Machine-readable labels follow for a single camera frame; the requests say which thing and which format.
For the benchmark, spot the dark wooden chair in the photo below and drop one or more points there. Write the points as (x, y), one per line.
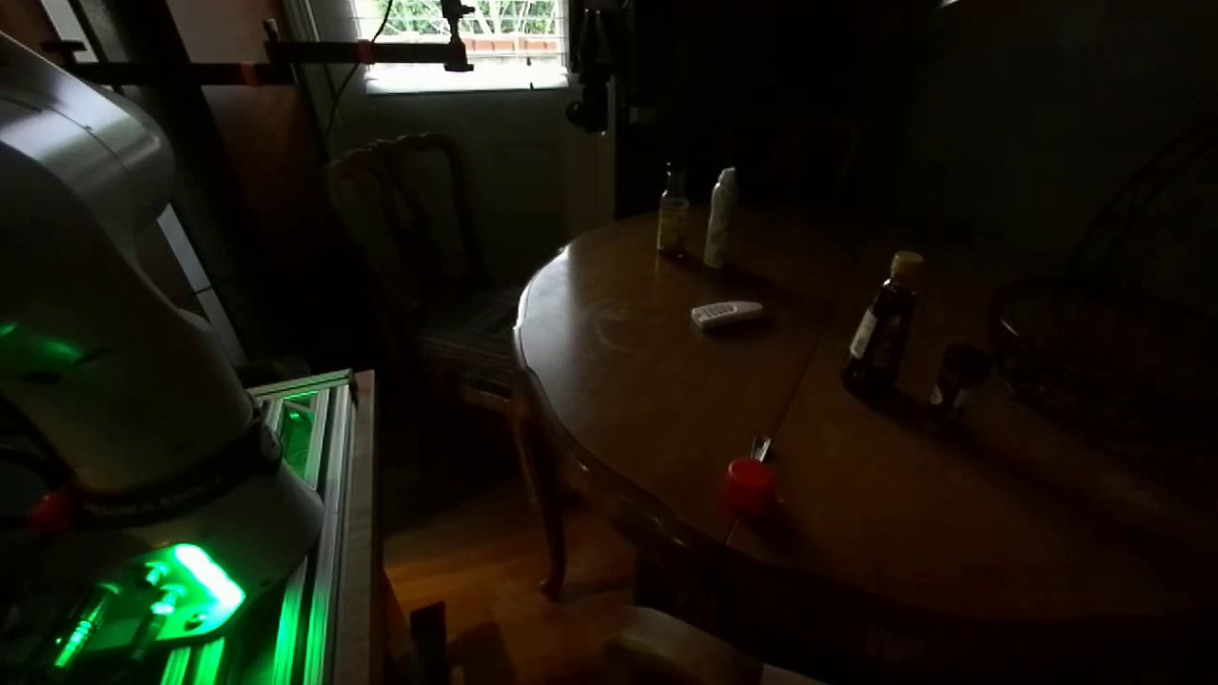
(443, 315)

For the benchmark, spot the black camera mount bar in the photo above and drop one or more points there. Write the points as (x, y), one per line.
(283, 55)

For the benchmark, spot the small clear bottle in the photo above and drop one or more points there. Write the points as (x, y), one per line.
(672, 212)

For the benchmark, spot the dark basket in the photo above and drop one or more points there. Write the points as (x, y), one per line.
(1106, 358)

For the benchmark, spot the tall white bottle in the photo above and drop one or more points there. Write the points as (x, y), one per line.
(719, 216)

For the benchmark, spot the small dark jar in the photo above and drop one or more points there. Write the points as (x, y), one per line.
(955, 380)

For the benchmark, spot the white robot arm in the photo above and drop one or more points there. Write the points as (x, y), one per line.
(162, 448)

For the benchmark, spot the round wooden table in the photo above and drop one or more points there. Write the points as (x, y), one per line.
(899, 551)

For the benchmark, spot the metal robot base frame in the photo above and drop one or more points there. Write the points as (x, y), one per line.
(294, 598)

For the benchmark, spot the white remote control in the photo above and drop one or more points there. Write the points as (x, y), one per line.
(726, 315)

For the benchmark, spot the bright window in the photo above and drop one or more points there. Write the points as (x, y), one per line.
(510, 42)

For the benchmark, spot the dark bottle white cap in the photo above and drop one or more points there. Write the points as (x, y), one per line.
(879, 336)

